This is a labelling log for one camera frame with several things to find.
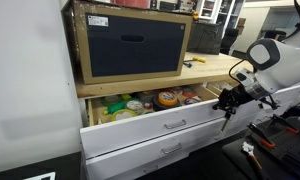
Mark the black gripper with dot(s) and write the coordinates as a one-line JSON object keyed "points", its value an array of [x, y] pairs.
{"points": [[246, 95]]}

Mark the white front drawer with tapes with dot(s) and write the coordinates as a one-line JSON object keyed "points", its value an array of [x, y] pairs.
{"points": [[123, 133]]}

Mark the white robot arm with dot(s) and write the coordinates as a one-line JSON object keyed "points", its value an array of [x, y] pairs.
{"points": [[283, 63]]}

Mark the white front drawer with clamp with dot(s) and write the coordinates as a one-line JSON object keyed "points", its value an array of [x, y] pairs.
{"points": [[246, 112]]}

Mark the white lower drawer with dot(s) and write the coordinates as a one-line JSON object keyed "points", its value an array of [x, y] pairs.
{"points": [[123, 156], [136, 175]]}

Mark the black office chair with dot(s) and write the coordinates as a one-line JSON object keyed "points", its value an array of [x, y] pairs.
{"points": [[229, 40]]}

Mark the orange yellow tape roll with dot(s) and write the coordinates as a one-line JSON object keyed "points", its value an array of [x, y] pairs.
{"points": [[160, 100]]}

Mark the wide black tape roll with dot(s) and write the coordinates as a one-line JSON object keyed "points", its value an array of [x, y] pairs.
{"points": [[156, 106]]}

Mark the black pegboard tool panel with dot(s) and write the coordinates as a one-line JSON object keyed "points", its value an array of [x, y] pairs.
{"points": [[283, 148]]}

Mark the grey tape roll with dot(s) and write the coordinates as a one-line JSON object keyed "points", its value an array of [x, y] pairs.
{"points": [[146, 97]]}

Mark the white shelf unit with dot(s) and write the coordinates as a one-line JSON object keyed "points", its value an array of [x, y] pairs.
{"points": [[220, 11]]}

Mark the white tape roll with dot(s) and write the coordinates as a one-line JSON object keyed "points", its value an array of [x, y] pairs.
{"points": [[130, 104]]}

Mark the cardboard box black front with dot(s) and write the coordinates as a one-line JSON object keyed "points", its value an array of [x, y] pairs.
{"points": [[133, 46]]}

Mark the yellow green tape roll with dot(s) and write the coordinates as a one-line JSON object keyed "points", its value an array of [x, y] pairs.
{"points": [[114, 115]]}

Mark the red object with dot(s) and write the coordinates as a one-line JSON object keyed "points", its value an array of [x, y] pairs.
{"points": [[131, 3]]}

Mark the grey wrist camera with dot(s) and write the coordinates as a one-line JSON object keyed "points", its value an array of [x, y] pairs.
{"points": [[245, 76]]}

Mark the white flat bracket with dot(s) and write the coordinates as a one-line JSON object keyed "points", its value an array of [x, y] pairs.
{"points": [[40, 176]]}

